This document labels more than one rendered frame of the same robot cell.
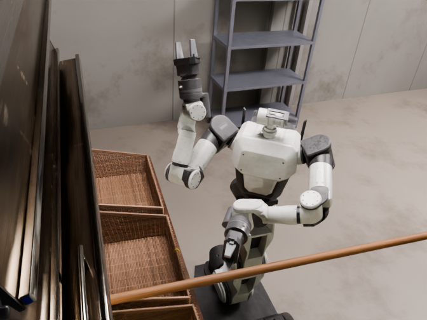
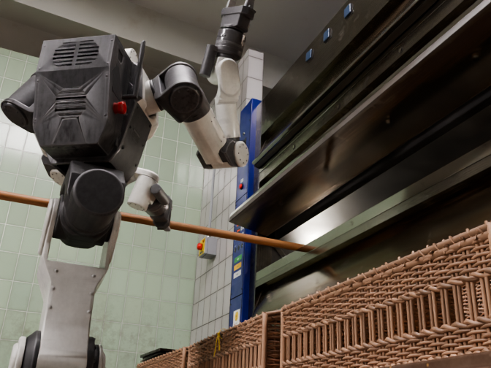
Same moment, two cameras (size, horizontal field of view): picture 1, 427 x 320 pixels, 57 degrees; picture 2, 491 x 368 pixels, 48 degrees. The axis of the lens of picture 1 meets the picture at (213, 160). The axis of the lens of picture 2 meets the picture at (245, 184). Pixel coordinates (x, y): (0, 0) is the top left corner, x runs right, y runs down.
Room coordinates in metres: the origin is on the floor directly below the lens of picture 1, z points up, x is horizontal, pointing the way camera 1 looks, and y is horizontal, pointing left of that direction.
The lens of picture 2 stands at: (2.76, 0.14, 0.49)
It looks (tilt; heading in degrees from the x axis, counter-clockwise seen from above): 25 degrees up; 178
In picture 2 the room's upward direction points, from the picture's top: 3 degrees clockwise
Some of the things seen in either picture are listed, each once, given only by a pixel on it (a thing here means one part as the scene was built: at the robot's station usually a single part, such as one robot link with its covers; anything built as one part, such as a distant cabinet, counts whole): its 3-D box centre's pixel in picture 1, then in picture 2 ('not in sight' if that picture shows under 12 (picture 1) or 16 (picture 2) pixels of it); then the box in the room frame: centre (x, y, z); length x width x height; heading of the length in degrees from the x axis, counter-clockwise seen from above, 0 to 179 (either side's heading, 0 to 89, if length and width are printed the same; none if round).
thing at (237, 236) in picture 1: (235, 240); (157, 206); (1.01, -0.10, 1.20); 0.12 x 0.10 x 0.13; 167
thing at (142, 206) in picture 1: (115, 185); (476, 304); (1.84, 0.57, 0.72); 0.56 x 0.49 x 0.28; 20
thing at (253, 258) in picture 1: (251, 238); (69, 295); (1.43, -0.23, 0.78); 0.18 x 0.15 x 0.47; 112
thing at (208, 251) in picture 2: not in sight; (207, 247); (-0.23, 0.03, 1.46); 0.10 x 0.07 x 0.10; 21
